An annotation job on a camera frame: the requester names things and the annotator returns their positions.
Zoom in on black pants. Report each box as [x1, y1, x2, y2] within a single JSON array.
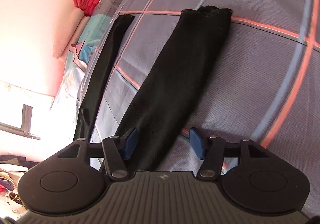
[[73, 6, 234, 172]]

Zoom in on plaid purple bedsheet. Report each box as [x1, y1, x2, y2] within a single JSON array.
[[53, 0, 320, 185]]

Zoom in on teal patchwork blanket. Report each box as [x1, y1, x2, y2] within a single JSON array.
[[53, 0, 123, 75]]

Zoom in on window frame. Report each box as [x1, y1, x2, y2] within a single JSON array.
[[1, 104, 40, 140]]

